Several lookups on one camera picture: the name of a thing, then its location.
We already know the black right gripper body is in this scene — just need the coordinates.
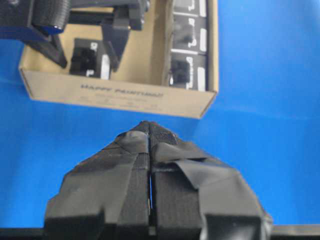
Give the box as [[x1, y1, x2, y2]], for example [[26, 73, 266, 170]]
[[0, 0, 150, 40]]

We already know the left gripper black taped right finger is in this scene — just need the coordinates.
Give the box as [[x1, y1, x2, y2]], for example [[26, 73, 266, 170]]
[[149, 122, 273, 240]]

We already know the black product box far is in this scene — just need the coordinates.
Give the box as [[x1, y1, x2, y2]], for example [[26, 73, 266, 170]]
[[173, 0, 207, 18]]

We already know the open brown cardboard box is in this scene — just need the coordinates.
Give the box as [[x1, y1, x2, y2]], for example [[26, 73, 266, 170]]
[[19, 0, 219, 119]]

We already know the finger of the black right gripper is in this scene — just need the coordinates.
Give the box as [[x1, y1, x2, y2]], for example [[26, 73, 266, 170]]
[[101, 19, 130, 72], [24, 35, 68, 69]]

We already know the blue table cover sheet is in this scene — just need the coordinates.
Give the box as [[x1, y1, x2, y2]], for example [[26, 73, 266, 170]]
[[0, 0, 320, 228]]

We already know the black product box near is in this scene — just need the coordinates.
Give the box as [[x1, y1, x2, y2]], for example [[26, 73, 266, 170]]
[[167, 51, 208, 92]]

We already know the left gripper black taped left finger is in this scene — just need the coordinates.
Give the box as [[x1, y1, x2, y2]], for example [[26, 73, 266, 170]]
[[44, 121, 150, 240]]

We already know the black product box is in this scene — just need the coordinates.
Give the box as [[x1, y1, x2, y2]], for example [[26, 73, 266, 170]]
[[167, 51, 208, 92], [172, 14, 208, 55], [173, 0, 207, 18]]

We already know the black product box middle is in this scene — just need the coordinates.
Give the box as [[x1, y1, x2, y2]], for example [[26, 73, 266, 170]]
[[172, 14, 208, 55]]

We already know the black product box lone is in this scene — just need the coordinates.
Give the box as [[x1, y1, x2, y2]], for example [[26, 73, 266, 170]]
[[69, 38, 111, 80]]

